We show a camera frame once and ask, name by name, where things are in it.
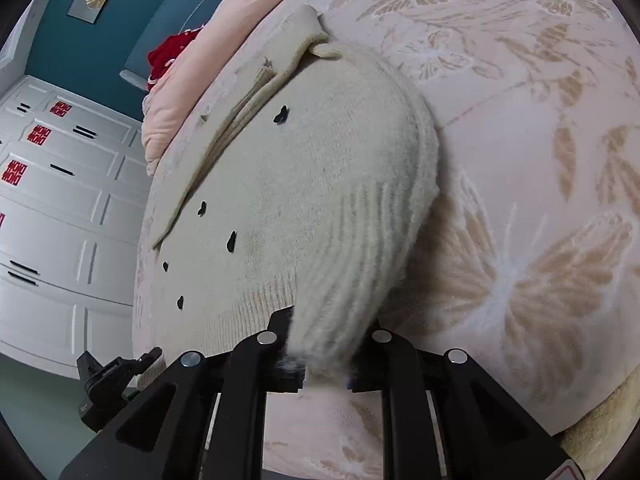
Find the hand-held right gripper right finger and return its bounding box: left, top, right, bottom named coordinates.
left=347, top=329, right=587, bottom=480

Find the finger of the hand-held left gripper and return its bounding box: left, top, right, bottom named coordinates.
left=120, top=346, right=164, bottom=377

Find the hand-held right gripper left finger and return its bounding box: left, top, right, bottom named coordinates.
left=59, top=307, right=306, bottom=480

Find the cream knit sweater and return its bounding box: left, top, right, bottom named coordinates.
left=147, top=5, right=441, bottom=396

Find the white wardrobe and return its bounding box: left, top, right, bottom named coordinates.
left=0, top=74, right=151, bottom=381

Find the pink butterfly print blanket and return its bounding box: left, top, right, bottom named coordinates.
left=131, top=0, right=640, bottom=480

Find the pink quilt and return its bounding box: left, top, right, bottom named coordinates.
left=141, top=0, right=331, bottom=177

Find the red cloth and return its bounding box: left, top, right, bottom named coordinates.
left=147, top=29, right=205, bottom=92

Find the teal padded headboard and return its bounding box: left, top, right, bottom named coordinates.
left=120, top=0, right=251, bottom=93

